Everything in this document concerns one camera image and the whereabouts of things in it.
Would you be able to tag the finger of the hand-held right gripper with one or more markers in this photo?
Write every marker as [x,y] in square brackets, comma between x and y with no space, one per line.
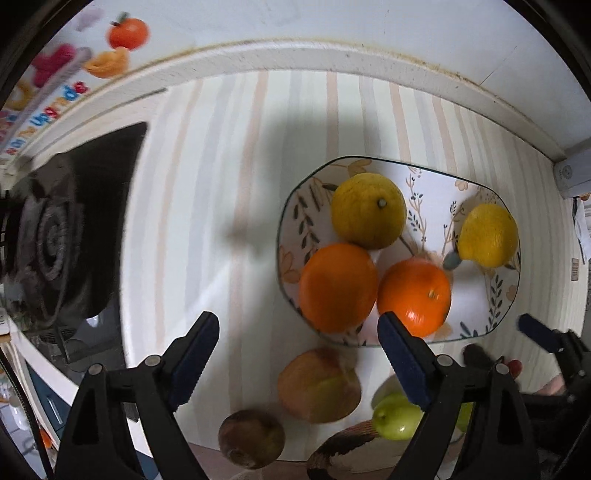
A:
[535,330]
[478,355]

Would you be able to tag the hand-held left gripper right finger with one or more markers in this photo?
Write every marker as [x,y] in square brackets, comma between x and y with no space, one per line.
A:
[406,364]

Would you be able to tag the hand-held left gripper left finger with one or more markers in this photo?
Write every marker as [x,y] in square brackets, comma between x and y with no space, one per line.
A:
[194,357]

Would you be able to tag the green apple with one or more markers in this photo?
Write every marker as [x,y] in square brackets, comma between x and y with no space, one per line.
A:
[395,417]

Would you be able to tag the red-green peach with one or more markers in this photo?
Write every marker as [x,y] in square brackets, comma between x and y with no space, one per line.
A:
[316,385]

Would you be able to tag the brown kiwi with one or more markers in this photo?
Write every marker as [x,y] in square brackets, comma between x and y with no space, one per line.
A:
[251,438]

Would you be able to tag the floral print plate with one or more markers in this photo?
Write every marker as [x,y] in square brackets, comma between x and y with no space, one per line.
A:
[434,184]

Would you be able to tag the person's right hand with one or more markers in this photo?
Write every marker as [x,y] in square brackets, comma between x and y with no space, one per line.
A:
[556,385]

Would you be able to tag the small orange with stem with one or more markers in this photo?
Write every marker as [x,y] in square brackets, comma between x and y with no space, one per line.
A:
[413,295]

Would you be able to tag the large orange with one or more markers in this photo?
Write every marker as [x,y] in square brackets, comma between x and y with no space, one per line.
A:
[337,288]

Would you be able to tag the brown striped woven basket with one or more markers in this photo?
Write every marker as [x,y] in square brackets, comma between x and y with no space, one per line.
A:
[355,454]

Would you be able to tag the yellow lemon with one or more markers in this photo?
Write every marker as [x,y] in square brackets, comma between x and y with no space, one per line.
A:
[489,235]

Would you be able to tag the stack of papers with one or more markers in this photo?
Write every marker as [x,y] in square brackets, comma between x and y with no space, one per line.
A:
[582,235]

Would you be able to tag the large yellow citrus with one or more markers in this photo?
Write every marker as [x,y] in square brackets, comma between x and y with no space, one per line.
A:
[364,210]

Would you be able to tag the black gas stove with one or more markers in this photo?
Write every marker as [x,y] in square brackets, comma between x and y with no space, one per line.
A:
[74,230]

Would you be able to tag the striped tablecloth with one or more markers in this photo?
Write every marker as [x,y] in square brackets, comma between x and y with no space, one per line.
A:
[221,184]

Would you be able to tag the white wall socket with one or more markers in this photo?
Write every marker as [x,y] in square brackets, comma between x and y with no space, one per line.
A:
[572,177]

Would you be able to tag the fruit print wall poster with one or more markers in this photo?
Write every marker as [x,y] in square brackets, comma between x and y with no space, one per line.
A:
[69,78]

